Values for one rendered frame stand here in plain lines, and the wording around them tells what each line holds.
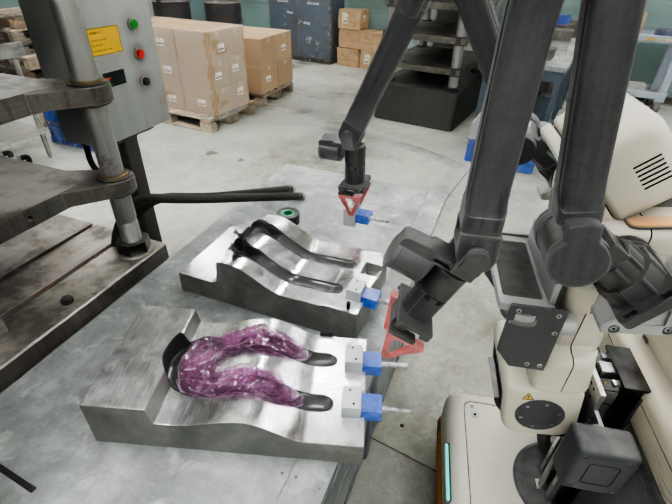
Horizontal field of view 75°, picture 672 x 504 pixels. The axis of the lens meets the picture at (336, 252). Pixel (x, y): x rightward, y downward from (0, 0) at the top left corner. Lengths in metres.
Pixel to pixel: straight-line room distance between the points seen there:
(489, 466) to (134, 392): 1.08
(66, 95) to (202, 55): 3.55
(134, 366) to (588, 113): 0.84
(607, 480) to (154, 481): 0.91
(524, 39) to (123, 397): 0.81
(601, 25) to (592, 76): 0.05
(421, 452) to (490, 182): 1.40
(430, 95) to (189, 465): 4.49
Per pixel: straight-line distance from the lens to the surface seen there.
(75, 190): 1.34
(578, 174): 0.62
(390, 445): 1.86
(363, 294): 1.03
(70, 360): 1.17
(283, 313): 1.10
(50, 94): 1.26
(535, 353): 0.96
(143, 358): 0.95
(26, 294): 1.45
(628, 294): 0.72
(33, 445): 1.05
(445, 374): 2.11
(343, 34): 7.88
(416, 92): 5.02
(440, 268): 0.68
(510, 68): 0.56
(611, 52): 0.59
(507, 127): 0.58
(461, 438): 1.59
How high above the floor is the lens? 1.57
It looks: 35 degrees down
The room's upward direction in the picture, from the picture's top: 2 degrees clockwise
